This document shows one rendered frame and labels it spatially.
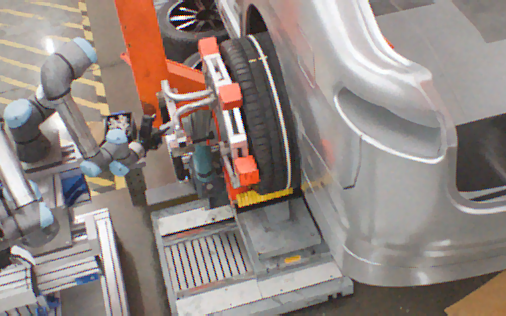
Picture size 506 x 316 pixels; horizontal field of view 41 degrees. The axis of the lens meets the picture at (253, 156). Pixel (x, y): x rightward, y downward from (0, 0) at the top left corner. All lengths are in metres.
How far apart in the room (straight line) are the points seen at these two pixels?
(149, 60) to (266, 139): 0.81
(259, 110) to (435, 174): 0.90
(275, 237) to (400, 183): 1.41
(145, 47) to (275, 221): 1.00
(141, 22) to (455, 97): 1.34
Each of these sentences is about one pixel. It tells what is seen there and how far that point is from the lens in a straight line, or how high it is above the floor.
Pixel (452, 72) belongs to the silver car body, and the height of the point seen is 0.98.
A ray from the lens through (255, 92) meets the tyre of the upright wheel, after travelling 2.54.
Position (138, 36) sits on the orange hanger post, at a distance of 3.06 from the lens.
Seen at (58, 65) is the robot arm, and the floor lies 1.33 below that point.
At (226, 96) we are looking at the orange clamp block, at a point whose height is 1.14.
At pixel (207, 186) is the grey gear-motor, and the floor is 0.32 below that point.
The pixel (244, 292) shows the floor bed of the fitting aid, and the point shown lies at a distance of 3.20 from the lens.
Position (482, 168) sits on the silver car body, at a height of 0.91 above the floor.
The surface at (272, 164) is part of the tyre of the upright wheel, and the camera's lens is 2.61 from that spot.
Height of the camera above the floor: 2.60
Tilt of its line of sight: 41 degrees down
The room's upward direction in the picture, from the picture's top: 8 degrees counter-clockwise
